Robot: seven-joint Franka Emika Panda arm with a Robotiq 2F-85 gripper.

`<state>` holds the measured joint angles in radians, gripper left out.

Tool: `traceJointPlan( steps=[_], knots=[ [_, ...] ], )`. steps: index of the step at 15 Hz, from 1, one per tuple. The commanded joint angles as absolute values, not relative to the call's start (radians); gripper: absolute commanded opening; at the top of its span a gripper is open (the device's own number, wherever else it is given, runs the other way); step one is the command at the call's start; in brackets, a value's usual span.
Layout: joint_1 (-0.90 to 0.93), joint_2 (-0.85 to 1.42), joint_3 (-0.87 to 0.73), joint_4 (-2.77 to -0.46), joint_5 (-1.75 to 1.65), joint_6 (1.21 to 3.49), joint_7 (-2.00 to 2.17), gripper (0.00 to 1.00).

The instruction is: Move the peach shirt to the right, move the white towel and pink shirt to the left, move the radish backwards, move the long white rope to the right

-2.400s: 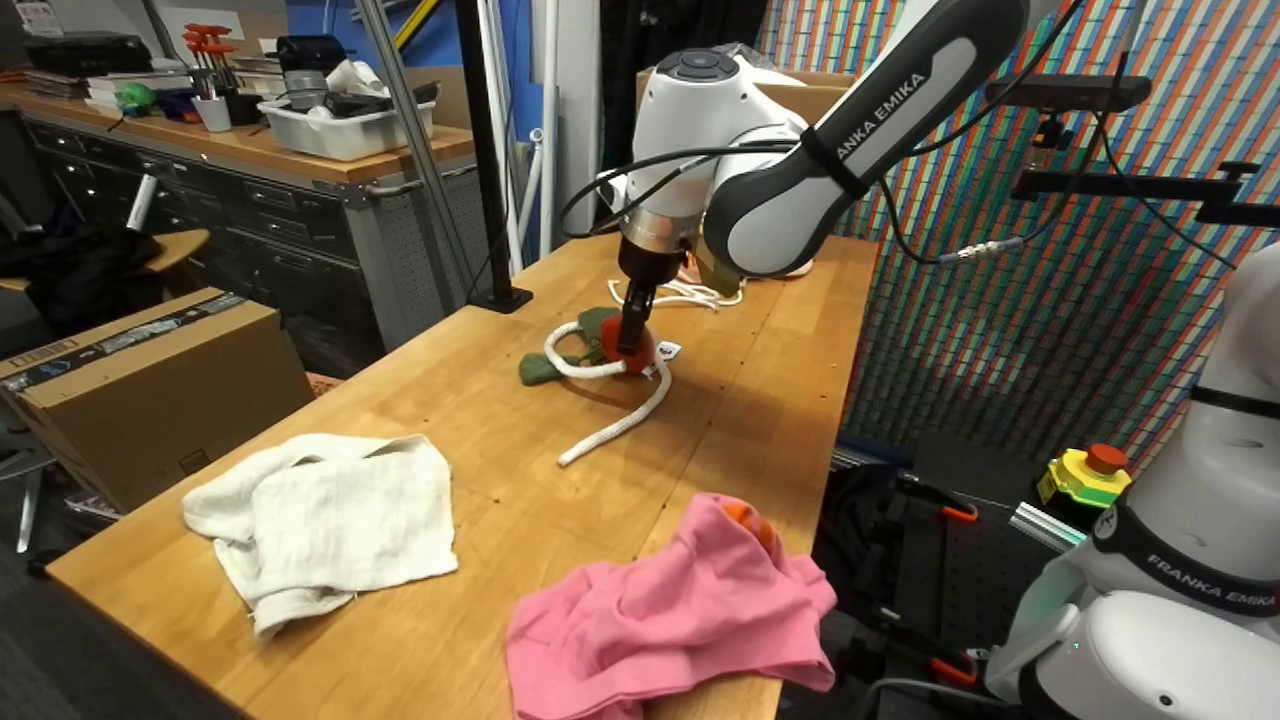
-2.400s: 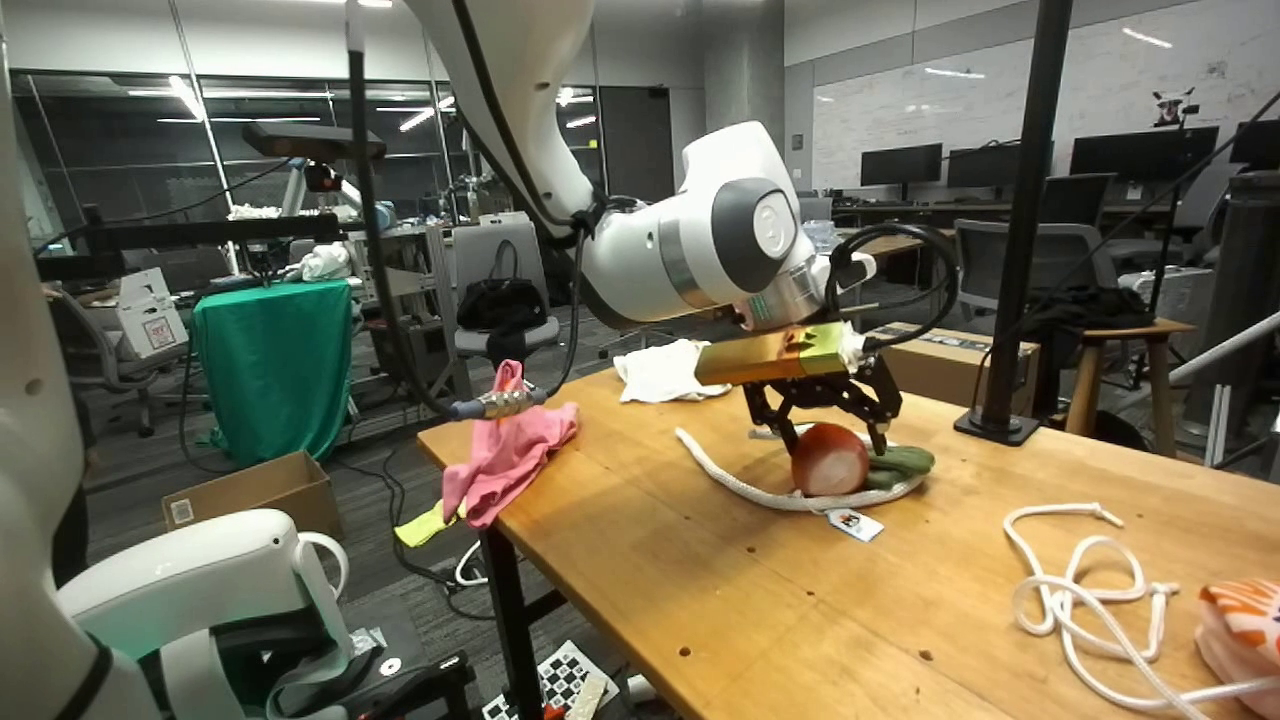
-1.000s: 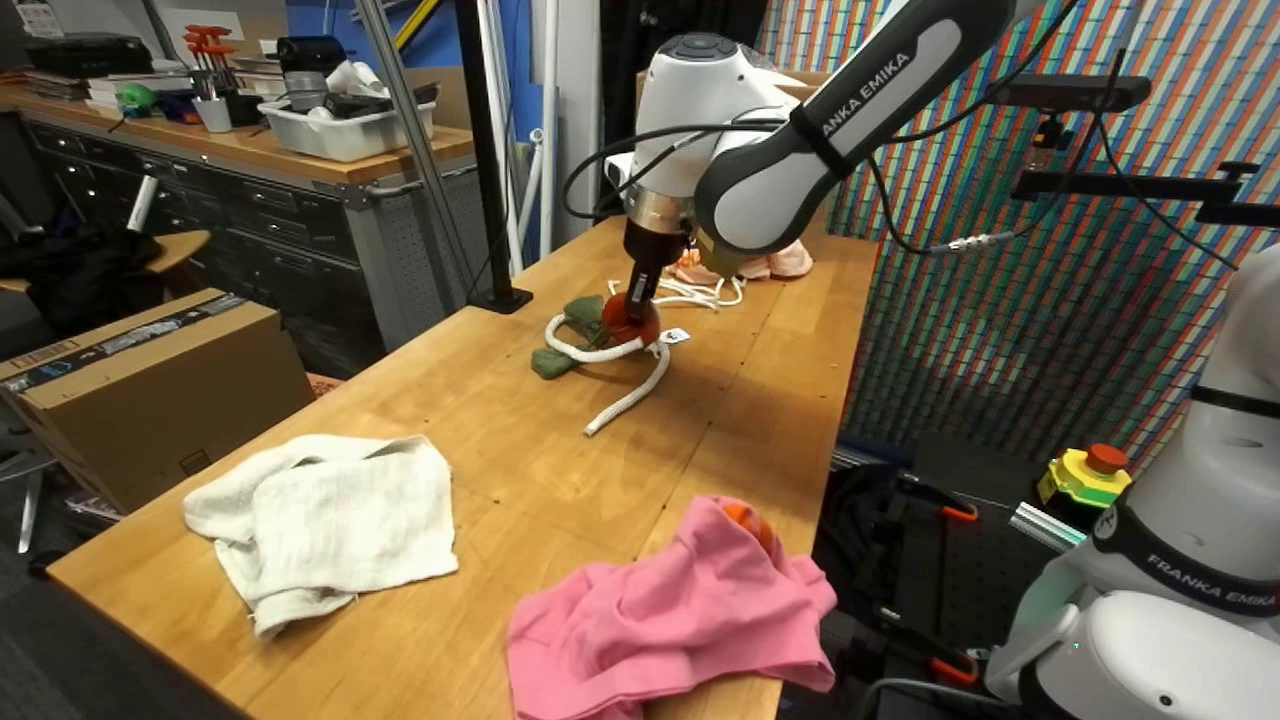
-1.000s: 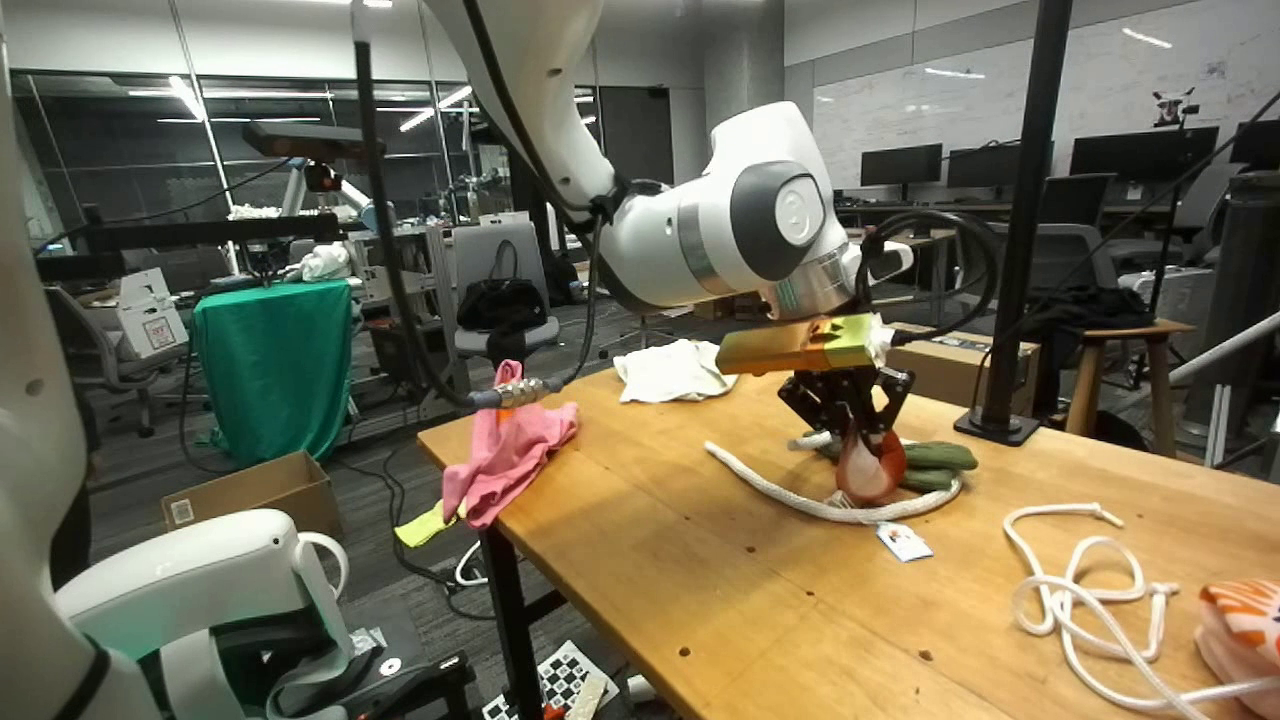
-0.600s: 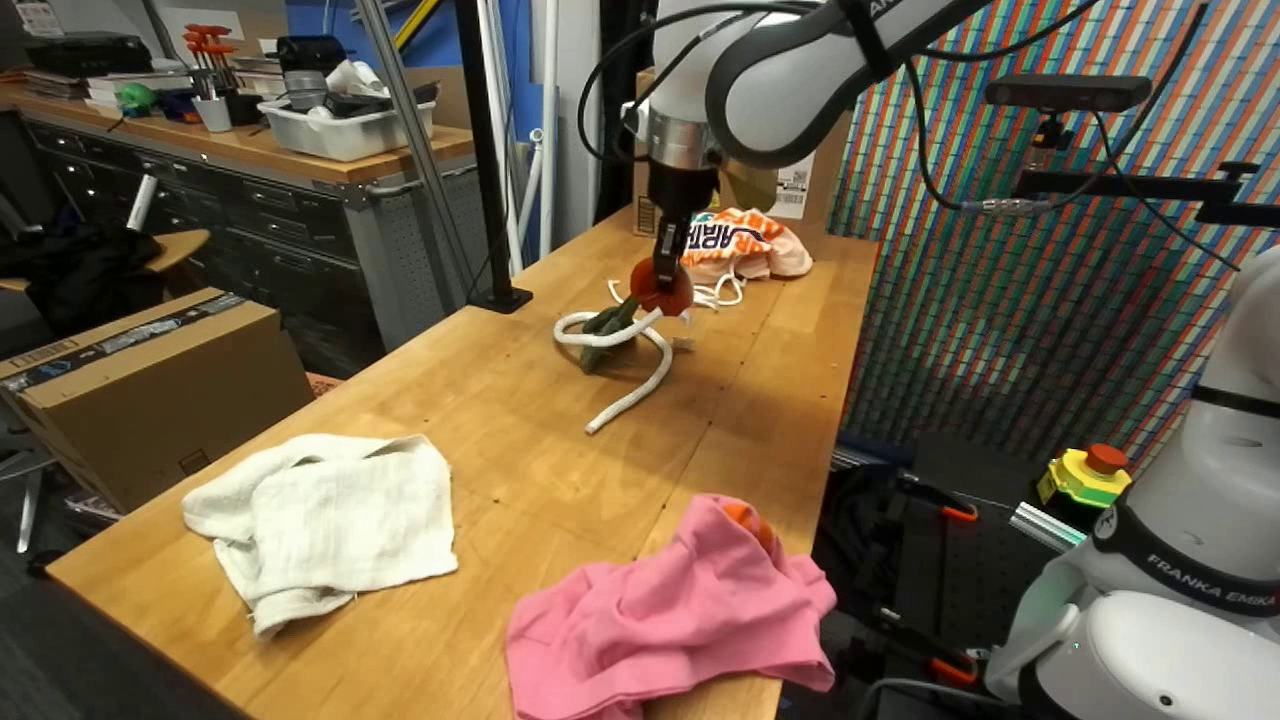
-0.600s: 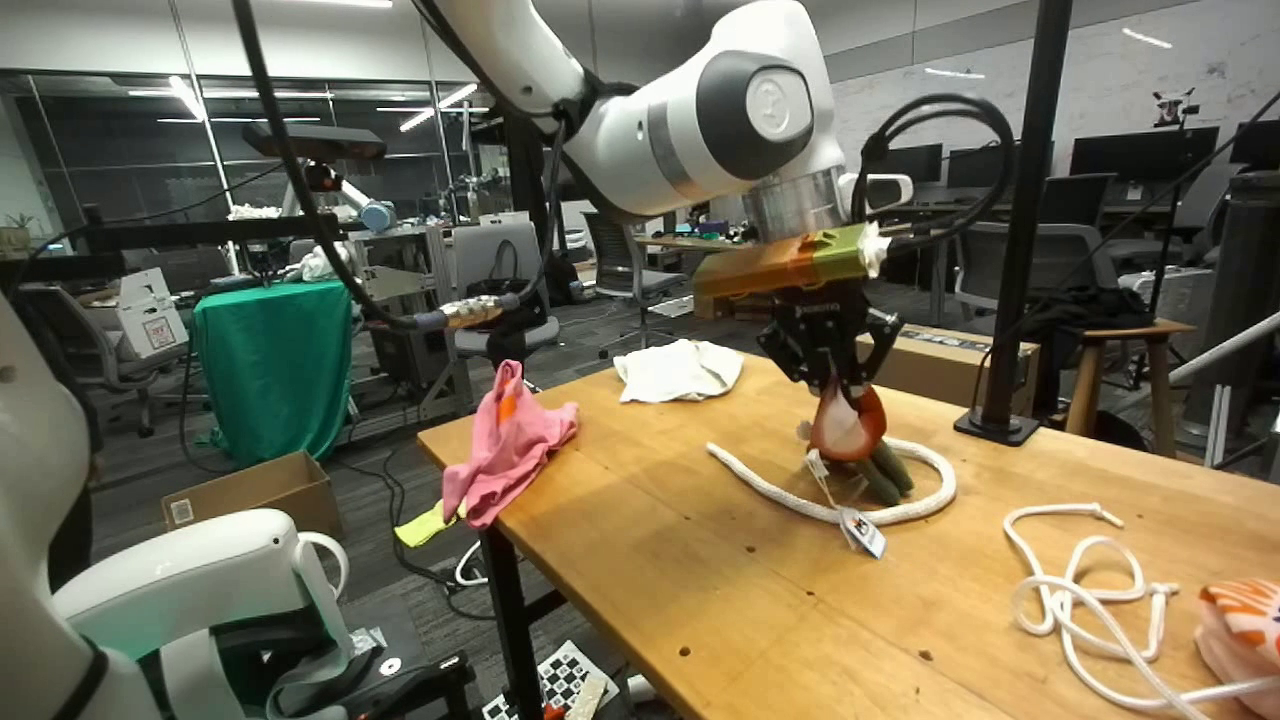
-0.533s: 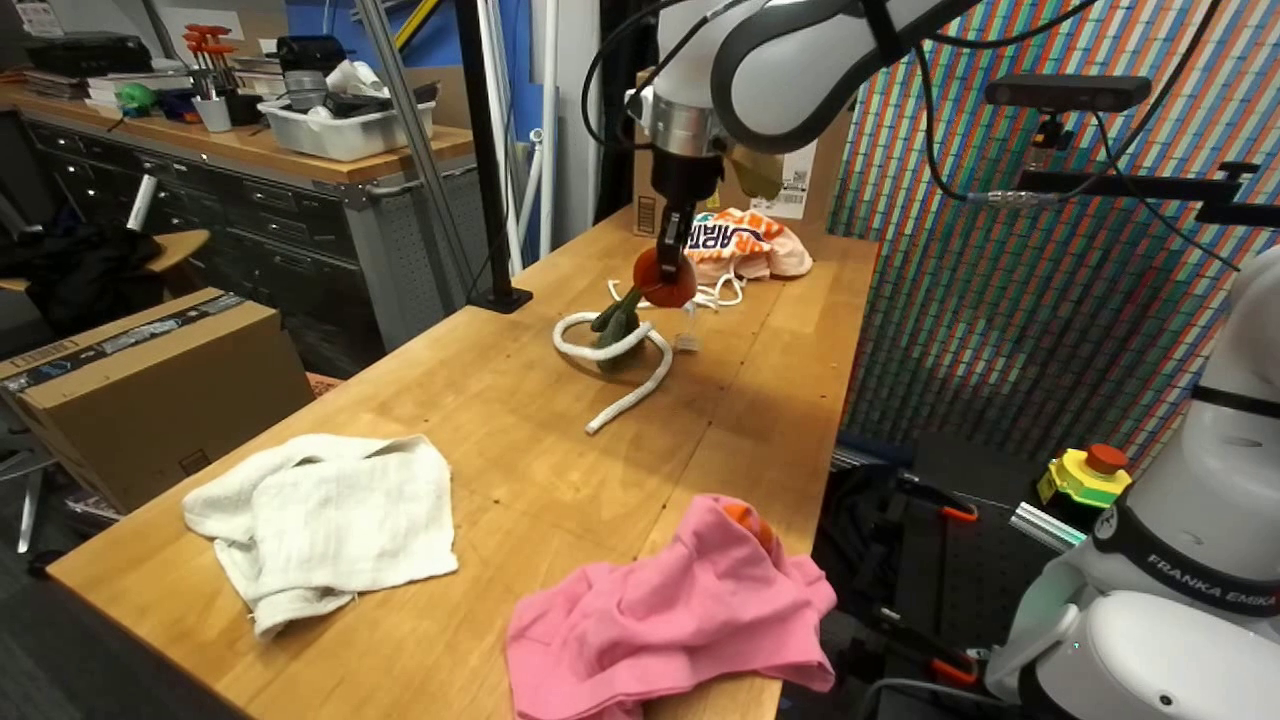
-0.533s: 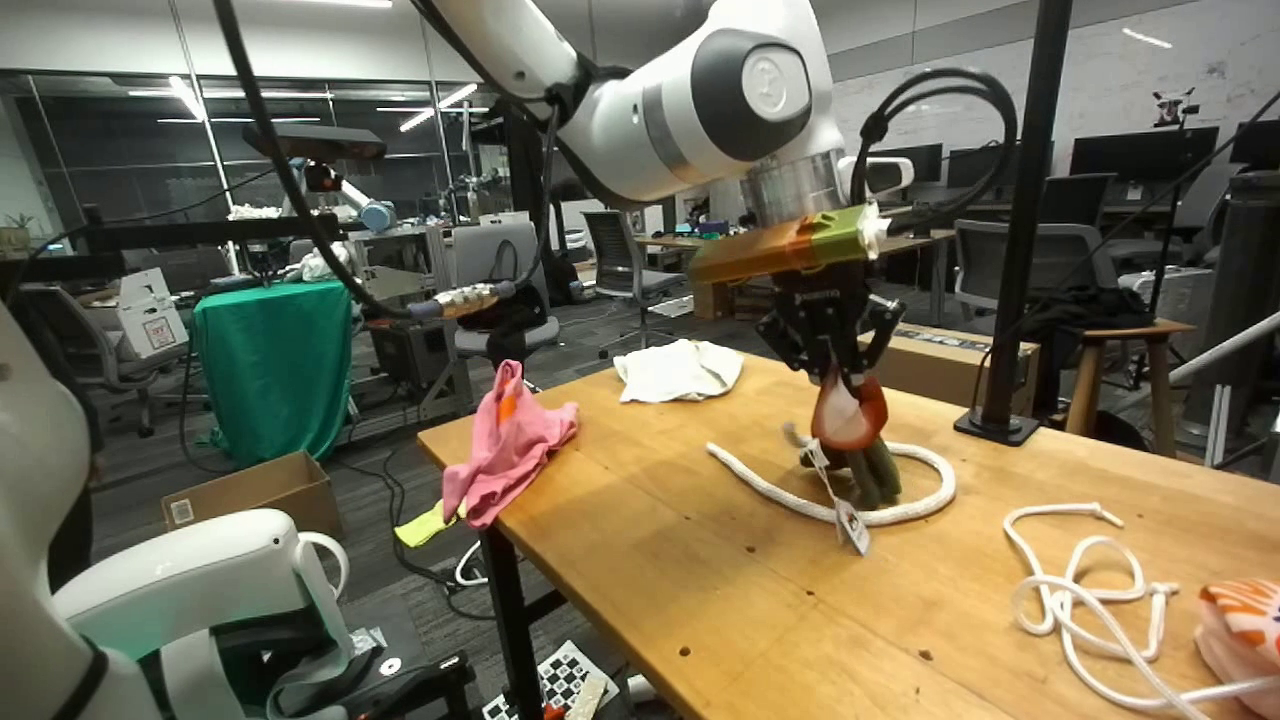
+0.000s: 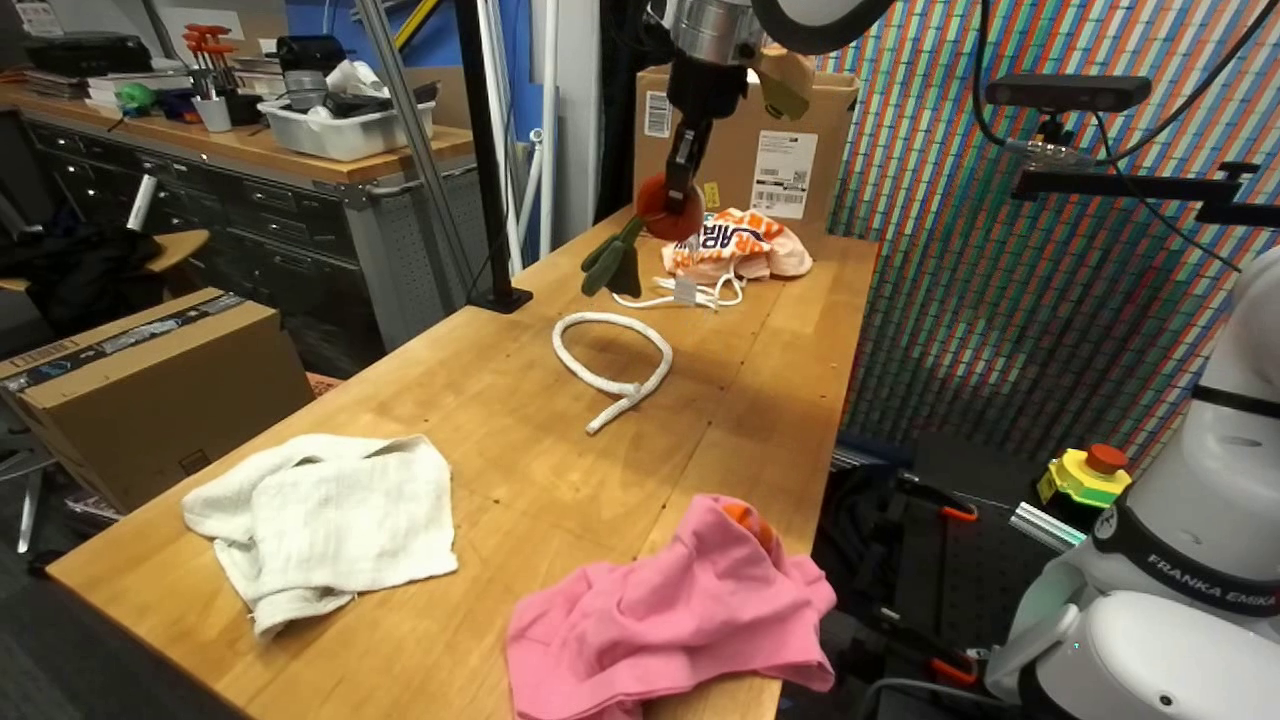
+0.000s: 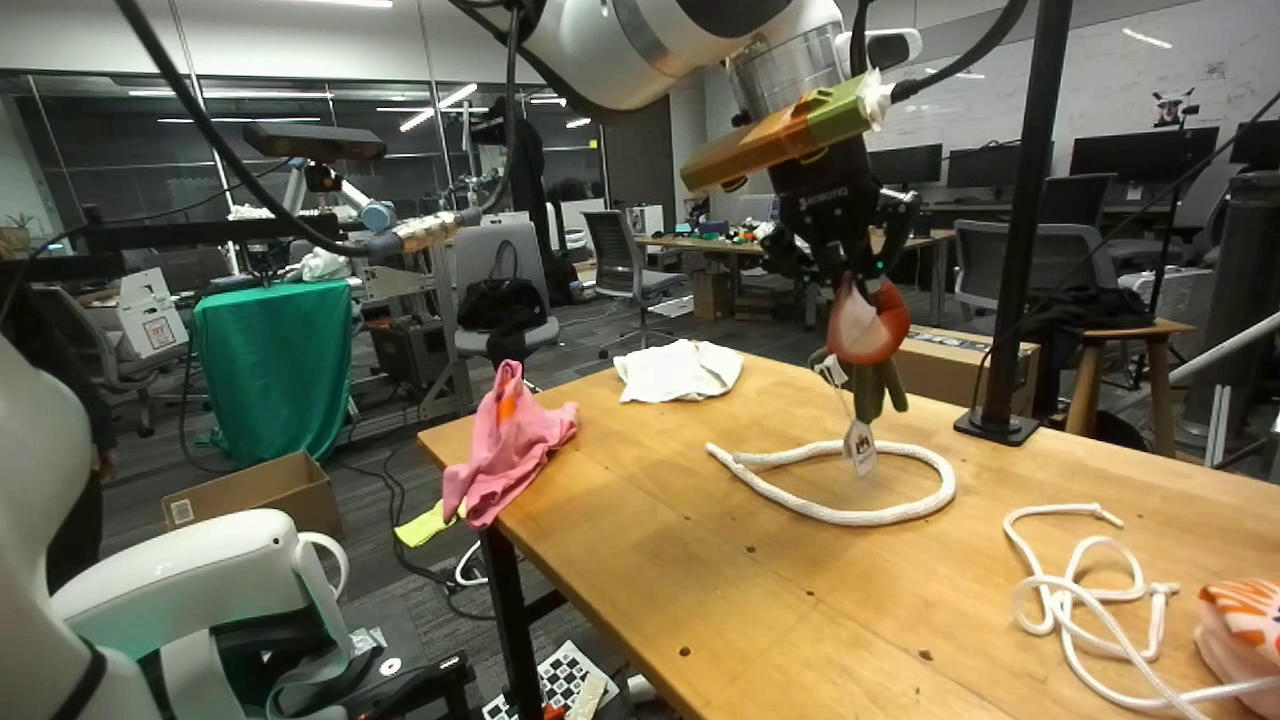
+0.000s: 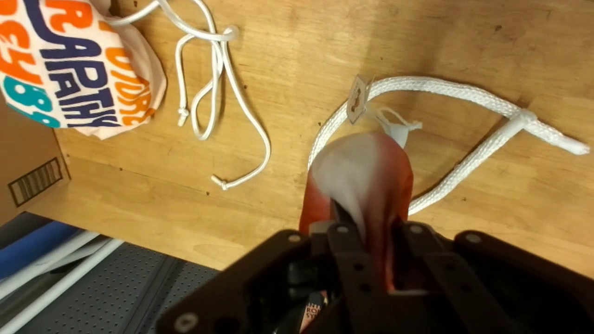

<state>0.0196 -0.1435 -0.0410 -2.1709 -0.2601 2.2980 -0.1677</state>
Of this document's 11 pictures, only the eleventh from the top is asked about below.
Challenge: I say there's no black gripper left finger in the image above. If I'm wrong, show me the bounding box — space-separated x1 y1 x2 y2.
154 222 398 334

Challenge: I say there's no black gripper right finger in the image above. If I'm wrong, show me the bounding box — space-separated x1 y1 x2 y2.
396 223 594 334

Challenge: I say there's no thin white cord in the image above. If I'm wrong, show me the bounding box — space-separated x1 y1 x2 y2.
108 0 275 194

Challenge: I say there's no peach printed shirt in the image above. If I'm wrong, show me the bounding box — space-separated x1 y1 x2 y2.
0 0 169 142

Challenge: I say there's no white pipe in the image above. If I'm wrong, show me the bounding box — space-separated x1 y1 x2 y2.
0 238 127 334
0 231 102 299

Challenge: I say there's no blue roll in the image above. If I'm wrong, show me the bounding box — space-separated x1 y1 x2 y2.
0 222 82 281

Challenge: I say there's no thick white rope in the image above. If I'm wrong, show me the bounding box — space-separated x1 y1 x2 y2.
307 75 592 220

